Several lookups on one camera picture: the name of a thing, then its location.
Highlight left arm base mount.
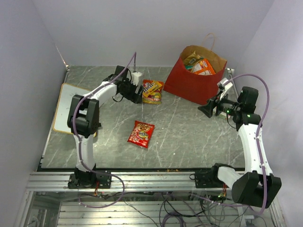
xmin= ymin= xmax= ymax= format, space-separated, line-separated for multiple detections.
xmin=68 ymin=169 xmax=112 ymax=189

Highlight loose cables under table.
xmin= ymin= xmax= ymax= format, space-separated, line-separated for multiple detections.
xmin=78 ymin=181 xmax=258 ymax=227

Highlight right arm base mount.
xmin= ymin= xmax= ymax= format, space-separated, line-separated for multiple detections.
xmin=189 ymin=169 xmax=223 ymax=189

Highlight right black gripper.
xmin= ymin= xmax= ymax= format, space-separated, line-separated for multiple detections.
xmin=198 ymin=90 xmax=241 ymax=117

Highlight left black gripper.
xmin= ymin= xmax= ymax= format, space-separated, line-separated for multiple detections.
xmin=121 ymin=79 xmax=145 ymax=105

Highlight yellow M&M's bag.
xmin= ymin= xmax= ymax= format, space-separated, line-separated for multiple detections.
xmin=143 ymin=80 xmax=163 ymax=98

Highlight orange Fox's candy bag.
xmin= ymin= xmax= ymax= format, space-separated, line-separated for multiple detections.
xmin=142 ymin=79 xmax=164 ymax=104

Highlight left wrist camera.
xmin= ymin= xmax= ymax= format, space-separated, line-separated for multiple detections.
xmin=131 ymin=72 xmax=143 ymax=87

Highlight small red snack packet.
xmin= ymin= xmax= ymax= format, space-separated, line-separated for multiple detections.
xmin=128 ymin=121 xmax=155 ymax=148

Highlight aluminium rail frame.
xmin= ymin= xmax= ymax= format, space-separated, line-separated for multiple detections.
xmin=15 ymin=169 xmax=286 ymax=227

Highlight small whiteboard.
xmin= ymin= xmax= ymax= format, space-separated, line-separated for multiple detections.
xmin=52 ymin=83 xmax=89 ymax=134

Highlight red paper bag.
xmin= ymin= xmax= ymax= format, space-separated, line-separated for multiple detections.
xmin=163 ymin=39 xmax=227 ymax=105

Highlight small white box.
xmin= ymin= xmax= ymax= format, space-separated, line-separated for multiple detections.
xmin=213 ymin=107 xmax=232 ymax=120

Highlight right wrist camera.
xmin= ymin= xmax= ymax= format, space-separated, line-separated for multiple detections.
xmin=217 ymin=78 xmax=233 ymax=100

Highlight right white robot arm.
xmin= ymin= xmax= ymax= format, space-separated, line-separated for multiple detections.
xmin=198 ymin=87 xmax=282 ymax=209

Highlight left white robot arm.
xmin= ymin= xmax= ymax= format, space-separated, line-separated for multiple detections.
xmin=67 ymin=66 xmax=143 ymax=189

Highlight orange snack packet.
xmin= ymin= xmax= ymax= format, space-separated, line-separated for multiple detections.
xmin=190 ymin=59 xmax=215 ymax=76

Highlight brown snack pouch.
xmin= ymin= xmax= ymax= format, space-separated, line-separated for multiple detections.
xmin=183 ymin=51 xmax=203 ymax=66

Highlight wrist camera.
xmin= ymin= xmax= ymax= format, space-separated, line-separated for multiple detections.
xmin=217 ymin=78 xmax=233 ymax=100
xmin=131 ymin=72 xmax=143 ymax=87

